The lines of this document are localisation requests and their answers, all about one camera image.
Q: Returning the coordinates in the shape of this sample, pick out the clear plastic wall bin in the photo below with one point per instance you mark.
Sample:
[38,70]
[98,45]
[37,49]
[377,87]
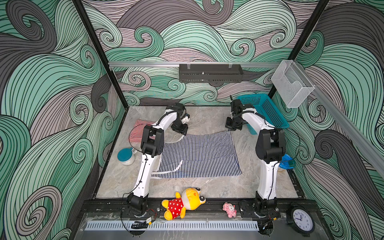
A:
[292,83]

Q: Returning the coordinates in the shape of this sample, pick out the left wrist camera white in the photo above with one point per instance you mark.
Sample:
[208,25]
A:
[185,119]

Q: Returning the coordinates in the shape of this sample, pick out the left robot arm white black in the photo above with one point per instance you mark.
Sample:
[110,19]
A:
[152,146]

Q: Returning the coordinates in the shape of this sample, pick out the aluminium rail right wall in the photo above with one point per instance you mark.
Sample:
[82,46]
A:
[357,110]

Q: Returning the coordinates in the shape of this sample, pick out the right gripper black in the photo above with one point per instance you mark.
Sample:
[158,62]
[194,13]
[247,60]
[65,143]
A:
[230,127]

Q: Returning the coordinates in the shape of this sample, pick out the blue white striped tank top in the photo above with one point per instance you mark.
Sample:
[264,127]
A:
[199,156]

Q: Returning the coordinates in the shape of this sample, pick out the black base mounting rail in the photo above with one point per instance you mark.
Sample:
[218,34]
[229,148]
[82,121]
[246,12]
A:
[246,208]

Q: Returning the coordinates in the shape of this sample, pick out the black perforated metal shelf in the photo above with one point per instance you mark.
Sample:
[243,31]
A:
[210,73]

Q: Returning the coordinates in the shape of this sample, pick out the white slotted cable duct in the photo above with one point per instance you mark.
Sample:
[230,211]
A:
[175,226]

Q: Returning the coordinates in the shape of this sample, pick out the yellow plush toy red dress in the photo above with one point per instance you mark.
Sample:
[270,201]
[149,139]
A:
[190,199]

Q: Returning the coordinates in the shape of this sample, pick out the black round wall clock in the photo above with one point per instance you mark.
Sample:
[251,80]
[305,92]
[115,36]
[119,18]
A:
[300,220]

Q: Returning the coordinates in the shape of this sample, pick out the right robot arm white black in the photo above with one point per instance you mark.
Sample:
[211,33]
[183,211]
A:
[270,149]

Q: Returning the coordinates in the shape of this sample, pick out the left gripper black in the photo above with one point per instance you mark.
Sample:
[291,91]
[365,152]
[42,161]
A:
[182,131]

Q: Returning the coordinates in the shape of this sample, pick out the small pink plush toy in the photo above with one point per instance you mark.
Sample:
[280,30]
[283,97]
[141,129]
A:
[230,210]

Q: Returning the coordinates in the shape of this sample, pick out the teal round lid left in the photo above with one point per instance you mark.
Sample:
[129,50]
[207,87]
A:
[126,156]

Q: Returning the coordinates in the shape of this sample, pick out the red white striped tank top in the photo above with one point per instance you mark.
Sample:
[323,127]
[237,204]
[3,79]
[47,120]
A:
[136,134]

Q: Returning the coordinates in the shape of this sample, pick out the teal plastic basket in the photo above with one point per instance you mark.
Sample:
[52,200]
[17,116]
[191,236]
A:
[266,107]

